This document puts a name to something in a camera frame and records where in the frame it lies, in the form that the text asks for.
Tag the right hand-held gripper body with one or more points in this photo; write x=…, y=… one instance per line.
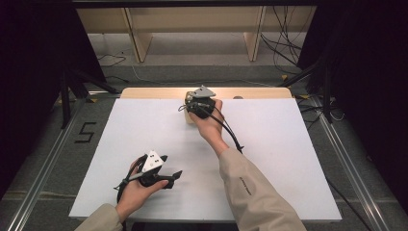
x=200, y=104

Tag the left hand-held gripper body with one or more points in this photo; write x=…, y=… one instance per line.
x=153, y=162

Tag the cream square cup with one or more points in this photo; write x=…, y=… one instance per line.
x=188, y=118

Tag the person's right hand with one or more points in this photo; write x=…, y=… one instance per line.
x=211, y=128

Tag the person's left hand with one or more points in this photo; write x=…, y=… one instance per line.
x=136, y=197

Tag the wooden table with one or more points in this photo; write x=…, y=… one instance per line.
x=154, y=93

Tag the light wooden desk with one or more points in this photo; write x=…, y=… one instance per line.
x=192, y=19

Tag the black metal stand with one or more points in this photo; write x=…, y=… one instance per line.
x=326, y=96
x=65, y=102

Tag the black curtain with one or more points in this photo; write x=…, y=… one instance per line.
x=32, y=80
x=369, y=80

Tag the aluminium floor rail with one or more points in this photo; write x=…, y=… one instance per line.
x=41, y=179
x=349, y=160

